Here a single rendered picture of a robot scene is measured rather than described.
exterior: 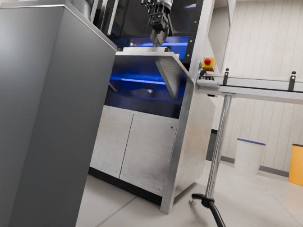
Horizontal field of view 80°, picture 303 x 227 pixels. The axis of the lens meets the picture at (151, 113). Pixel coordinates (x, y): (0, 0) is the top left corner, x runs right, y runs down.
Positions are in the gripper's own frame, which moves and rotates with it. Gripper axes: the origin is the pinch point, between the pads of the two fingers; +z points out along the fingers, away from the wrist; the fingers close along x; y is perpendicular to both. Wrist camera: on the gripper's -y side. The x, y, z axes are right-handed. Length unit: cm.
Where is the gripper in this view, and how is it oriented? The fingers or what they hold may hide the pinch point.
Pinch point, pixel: (157, 47)
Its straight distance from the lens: 97.3
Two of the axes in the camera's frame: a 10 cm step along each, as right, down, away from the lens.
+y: -4.4, -1.4, -8.8
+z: -2.1, 9.8, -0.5
